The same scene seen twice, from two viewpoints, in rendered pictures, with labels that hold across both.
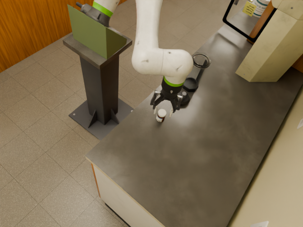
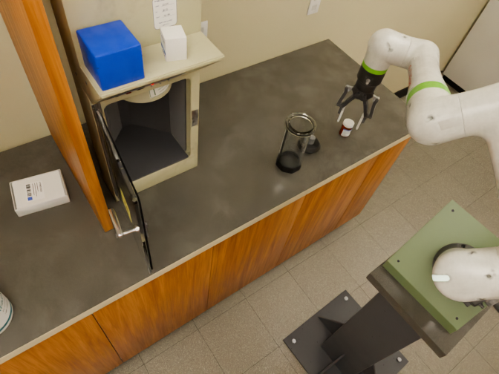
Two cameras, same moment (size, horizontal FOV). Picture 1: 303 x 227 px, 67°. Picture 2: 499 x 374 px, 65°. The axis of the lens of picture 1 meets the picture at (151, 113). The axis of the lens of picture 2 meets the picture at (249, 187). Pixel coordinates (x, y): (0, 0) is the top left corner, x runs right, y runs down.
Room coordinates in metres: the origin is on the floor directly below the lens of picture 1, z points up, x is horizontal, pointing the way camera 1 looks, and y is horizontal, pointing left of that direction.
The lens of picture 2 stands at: (1.95, 0.02, 2.11)
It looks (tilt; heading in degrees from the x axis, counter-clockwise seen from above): 54 degrees down; 199
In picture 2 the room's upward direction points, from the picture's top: 12 degrees clockwise
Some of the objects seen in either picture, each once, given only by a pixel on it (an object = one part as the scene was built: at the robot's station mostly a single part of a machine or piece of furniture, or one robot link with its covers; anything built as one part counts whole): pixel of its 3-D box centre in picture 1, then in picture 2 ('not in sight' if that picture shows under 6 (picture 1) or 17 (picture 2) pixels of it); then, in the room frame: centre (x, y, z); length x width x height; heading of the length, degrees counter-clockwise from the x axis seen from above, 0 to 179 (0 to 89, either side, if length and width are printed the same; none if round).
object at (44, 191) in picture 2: not in sight; (40, 192); (1.56, -0.83, 0.96); 0.16 x 0.12 x 0.04; 145
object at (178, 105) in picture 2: not in sight; (136, 110); (1.25, -0.65, 1.19); 0.26 x 0.24 x 0.35; 154
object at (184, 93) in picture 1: (182, 96); (310, 142); (0.83, -0.15, 0.97); 0.09 x 0.09 x 0.07
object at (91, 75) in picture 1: (101, 86); (378, 326); (1.14, 0.46, 0.45); 0.48 x 0.48 x 0.90; 66
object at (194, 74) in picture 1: (195, 72); (295, 143); (0.95, -0.18, 1.06); 0.11 x 0.11 x 0.21
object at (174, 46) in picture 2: not in sight; (173, 43); (1.29, -0.47, 1.54); 0.05 x 0.05 x 0.06; 49
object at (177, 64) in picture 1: (176, 66); (385, 50); (0.66, -0.05, 1.36); 0.13 x 0.11 x 0.14; 102
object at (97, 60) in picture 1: (98, 42); (432, 286); (1.14, 0.46, 0.92); 0.32 x 0.32 x 0.04; 66
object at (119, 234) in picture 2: not in sight; (122, 221); (1.60, -0.42, 1.20); 0.10 x 0.05 x 0.03; 57
